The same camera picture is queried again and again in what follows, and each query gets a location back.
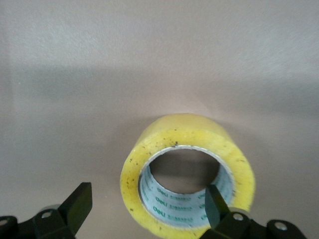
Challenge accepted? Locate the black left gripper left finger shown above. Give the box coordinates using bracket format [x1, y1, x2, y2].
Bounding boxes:
[0, 182, 94, 239]

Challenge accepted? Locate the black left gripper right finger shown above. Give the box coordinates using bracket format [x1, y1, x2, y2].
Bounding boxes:
[204, 184, 307, 239]

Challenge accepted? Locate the yellow packing tape roll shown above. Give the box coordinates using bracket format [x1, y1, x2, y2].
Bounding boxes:
[120, 113, 256, 234]

